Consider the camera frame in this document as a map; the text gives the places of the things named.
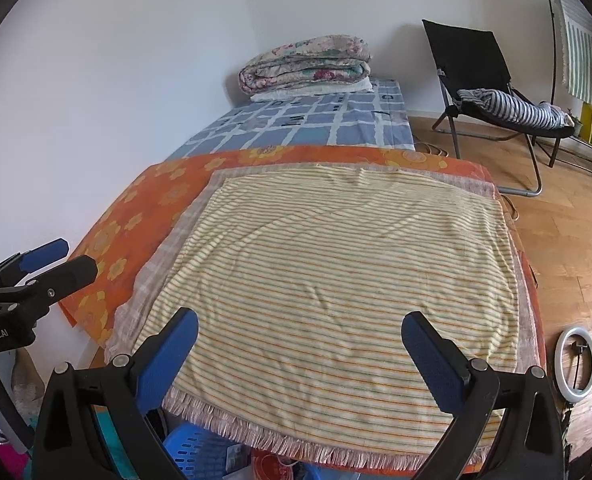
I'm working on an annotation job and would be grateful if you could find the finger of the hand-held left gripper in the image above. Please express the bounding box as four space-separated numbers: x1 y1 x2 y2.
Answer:
0 255 99 321
0 239 70 291

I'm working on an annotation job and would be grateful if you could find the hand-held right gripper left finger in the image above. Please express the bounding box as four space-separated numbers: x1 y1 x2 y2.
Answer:
32 307 200 480

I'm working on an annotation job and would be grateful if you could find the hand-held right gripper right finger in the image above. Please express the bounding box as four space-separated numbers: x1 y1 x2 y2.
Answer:
401 311 567 480

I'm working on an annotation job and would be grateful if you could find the blue plastic basket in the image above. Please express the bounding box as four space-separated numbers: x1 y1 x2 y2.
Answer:
162 422 237 480

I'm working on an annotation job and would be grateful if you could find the orange floral bed sheet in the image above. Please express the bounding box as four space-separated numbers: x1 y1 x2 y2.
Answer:
58 145 547 476

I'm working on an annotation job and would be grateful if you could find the pink fringed blanket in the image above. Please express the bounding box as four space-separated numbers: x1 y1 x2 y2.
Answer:
105 162 542 476

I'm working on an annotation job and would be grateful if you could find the yellow striped towel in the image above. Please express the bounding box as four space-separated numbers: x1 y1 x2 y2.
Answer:
131 164 522 423

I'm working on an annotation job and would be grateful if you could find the striped cloth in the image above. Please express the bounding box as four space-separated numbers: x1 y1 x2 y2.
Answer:
457 87 574 133

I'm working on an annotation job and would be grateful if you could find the blue checked bed sheet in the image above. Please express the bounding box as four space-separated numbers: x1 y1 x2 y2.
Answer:
176 77 417 161

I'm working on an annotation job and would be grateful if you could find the black folding chair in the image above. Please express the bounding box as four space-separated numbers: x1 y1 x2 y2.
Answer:
421 19 577 197

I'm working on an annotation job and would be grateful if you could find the folded floral quilt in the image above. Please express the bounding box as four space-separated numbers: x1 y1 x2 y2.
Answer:
238 35 372 96

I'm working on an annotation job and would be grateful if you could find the green striped hanging towel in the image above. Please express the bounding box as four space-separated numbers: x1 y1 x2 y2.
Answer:
546 0 592 103

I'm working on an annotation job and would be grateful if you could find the black clothes rack pole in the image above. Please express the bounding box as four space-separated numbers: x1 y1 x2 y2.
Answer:
540 0 566 92

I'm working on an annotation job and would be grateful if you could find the white ring light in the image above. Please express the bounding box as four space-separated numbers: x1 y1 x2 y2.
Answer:
553 325 592 403

